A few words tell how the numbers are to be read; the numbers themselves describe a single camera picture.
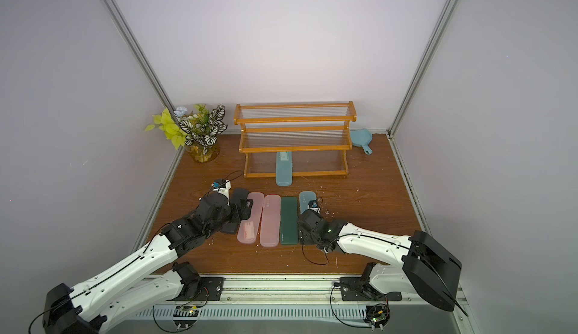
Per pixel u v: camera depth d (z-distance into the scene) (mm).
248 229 853
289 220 875
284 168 1009
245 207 704
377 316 696
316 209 753
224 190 696
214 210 577
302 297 726
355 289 723
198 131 909
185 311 714
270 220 879
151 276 494
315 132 1011
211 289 729
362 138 1205
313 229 628
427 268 407
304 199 919
